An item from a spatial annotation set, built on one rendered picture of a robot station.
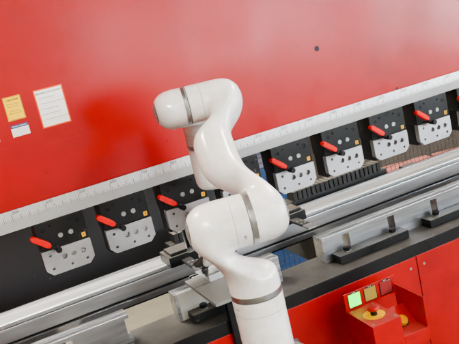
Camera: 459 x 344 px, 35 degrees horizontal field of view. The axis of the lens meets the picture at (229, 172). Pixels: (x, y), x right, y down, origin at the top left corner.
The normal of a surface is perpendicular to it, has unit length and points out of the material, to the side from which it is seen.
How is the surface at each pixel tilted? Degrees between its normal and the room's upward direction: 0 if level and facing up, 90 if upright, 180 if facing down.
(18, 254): 90
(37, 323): 90
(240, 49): 90
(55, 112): 90
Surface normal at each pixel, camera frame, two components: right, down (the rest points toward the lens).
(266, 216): 0.18, -0.05
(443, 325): 0.40, 0.12
